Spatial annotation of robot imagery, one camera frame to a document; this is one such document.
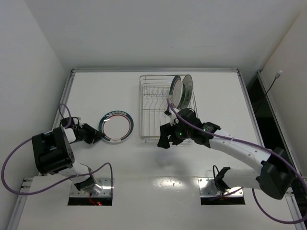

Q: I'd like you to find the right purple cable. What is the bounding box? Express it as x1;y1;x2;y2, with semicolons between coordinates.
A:
166;98;307;225

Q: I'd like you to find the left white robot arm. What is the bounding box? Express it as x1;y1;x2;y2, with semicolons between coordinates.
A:
31;117;105;195

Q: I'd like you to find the black wall cable with plug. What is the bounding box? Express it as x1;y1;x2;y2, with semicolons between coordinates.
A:
254;69;283;115

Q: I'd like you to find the wire dish rack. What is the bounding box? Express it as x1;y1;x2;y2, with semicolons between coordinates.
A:
139;74;197;142

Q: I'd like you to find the green red rim plate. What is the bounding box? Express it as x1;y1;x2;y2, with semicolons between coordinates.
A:
168;75;185;108
98;110;134;144

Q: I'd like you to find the metal base plate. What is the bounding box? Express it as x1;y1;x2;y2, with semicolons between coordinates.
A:
70;178;112;198
198;177;243;198

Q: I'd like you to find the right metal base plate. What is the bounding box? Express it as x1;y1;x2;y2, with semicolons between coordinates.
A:
198;177;243;198

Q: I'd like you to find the white plate grey rim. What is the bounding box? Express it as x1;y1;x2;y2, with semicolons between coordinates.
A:
181;74;193;109

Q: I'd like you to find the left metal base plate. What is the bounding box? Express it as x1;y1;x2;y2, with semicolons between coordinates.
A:
70;178;112;198

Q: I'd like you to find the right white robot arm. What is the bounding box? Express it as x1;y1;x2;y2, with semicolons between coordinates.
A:
157;108;295;200

